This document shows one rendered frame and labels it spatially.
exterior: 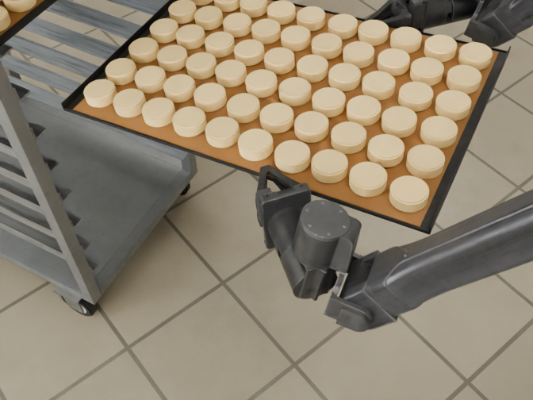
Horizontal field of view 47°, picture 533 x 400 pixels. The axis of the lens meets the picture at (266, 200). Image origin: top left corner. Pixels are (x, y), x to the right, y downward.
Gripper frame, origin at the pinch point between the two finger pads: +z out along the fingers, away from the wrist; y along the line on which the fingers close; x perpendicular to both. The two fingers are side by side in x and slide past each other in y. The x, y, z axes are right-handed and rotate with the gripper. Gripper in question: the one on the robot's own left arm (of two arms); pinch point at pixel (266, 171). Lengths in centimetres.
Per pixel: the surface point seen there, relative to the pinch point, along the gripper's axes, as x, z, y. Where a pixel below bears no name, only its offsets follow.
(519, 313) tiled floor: 66, 2, 84
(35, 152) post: -34.5, 29.7, 12.6
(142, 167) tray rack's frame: -19, 68, 62
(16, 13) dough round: -30, 40, -8
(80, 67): -27, 82, 35
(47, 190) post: -36, 29, 22
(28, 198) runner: -43, 42, 36
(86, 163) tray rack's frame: -34, 74, 61
